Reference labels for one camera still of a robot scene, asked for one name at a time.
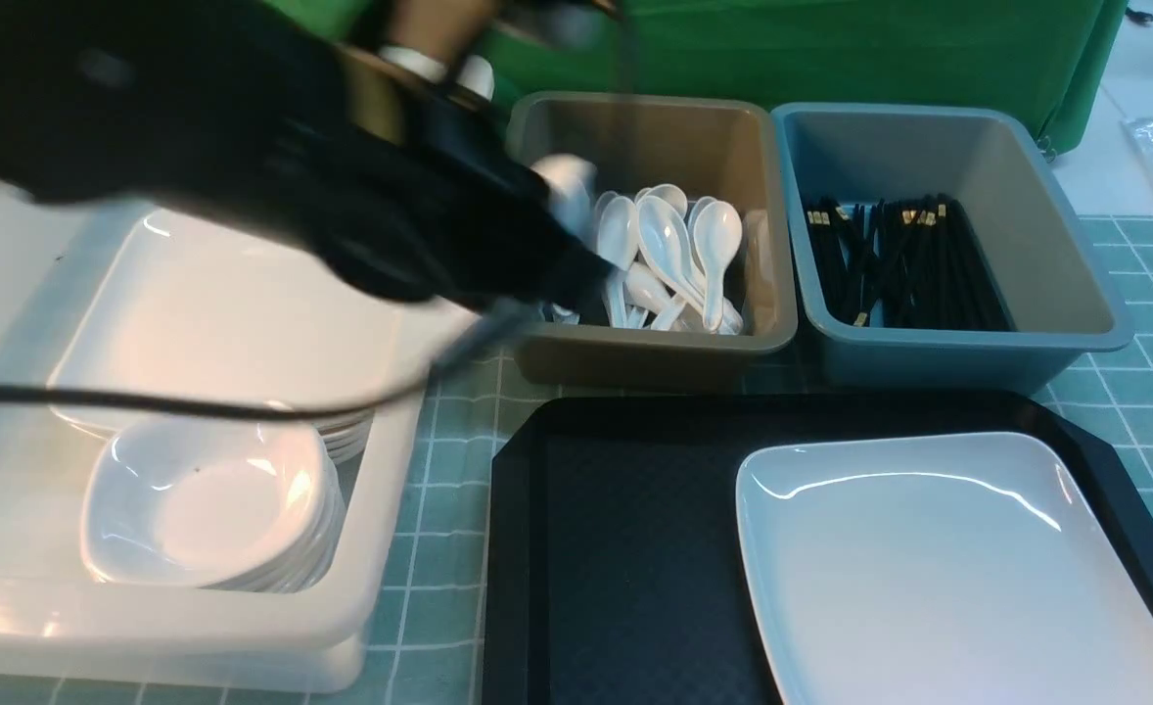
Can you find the brown plastic spoon bin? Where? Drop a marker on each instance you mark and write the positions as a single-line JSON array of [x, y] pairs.
[[708, 148]]

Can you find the stack of white square plates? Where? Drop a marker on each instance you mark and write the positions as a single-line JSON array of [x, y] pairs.
[[192, 310]]

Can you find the large white plastic tub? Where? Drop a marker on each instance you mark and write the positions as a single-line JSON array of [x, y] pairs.
[[56, 621]]

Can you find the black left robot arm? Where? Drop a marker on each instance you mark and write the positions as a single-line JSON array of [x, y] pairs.
[[155, 100]]

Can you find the blue plastic chopstick bin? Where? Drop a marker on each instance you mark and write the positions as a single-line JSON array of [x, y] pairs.
[[1062, 302]]

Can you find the black serving tray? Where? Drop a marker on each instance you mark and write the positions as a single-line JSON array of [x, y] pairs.
[[614, 571]]

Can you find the green backdrop cloth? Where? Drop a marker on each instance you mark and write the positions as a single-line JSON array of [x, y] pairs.
[[831, 49]]

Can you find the pile of white spoons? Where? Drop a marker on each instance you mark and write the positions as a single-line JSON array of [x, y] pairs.
[[673, 254]]

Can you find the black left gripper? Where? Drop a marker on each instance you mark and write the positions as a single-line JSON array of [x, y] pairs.
[[444, 212]]

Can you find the large white square plate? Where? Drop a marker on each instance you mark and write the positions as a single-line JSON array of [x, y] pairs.
[[962, 569]]

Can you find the bundle of black chopsticks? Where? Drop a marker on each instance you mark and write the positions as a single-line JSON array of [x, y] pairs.
[[907, 264]]

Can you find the green checked tablecloth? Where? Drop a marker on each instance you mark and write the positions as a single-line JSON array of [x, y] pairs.
[[423, 643]]

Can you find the stack of white bowls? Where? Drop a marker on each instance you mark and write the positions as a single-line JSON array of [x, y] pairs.
[[195, 503]]

